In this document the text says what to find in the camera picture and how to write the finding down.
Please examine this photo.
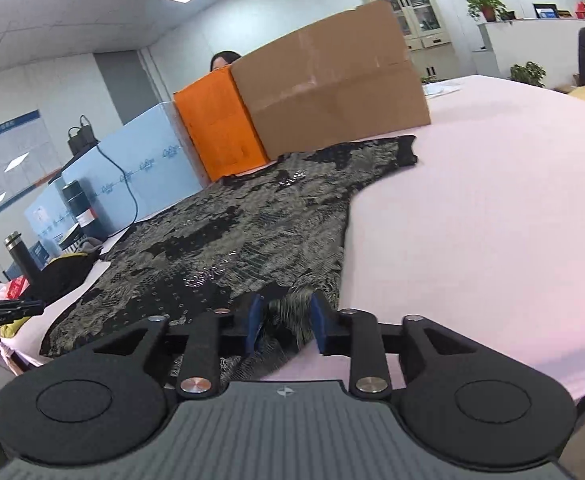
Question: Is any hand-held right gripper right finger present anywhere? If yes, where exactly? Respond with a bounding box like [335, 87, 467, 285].
[311, 292, 477, 401]

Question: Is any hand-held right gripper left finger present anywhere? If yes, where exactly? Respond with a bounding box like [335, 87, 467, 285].
[92, 292, 266, 401]

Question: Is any black patterned lace garment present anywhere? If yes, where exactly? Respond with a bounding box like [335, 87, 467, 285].
[40, 135, 418, 391]

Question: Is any dark clothes pile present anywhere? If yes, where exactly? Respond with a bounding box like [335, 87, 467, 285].
[22, 247, 104, 307]

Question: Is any red packet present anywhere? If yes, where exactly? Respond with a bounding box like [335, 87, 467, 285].
[2, 275, 29, 302]

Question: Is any black thermos bottle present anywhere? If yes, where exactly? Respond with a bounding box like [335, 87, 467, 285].
[4, 231, 36, 282]

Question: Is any small light blue box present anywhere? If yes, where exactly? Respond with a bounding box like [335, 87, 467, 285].
[24, 180, 80, 262]

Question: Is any dark box with red label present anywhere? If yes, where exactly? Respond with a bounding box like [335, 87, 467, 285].
[75, 209, 109, 242]

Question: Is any black cylindrical container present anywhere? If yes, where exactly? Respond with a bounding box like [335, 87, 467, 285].
[61, 180, 91, 217]

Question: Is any black power adapter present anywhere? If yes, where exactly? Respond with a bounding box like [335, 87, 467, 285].
[67, 115, 98, 155]

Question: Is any large light blue box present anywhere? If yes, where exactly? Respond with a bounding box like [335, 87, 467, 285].
[61, 101, 212, 242]

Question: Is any orange cardboard box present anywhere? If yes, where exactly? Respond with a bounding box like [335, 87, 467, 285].
[173, 66, 272, 183]

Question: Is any brown cardboard box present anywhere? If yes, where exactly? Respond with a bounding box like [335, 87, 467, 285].
[230, 0, 432, 162]

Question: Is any white paper sheet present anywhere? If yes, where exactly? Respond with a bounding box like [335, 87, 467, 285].
[422, 82, 463, 97]

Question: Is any potted green plant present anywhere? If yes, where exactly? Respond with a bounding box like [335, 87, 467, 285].
[509, 61, 547, 89]
[466, 0, 516, 24]

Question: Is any beige glass-door cabinet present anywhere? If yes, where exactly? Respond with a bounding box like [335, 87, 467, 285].
[363, 0, 461, 81]

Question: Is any white reception counter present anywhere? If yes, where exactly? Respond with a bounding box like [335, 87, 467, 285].
[472, 16, 585, 84]

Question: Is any blue-framed wall notice board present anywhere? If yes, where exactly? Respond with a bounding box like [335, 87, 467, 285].
[0, 109, 66, 226]

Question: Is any black power cable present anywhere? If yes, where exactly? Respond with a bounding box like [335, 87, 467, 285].
[95, 142, 140, 242]

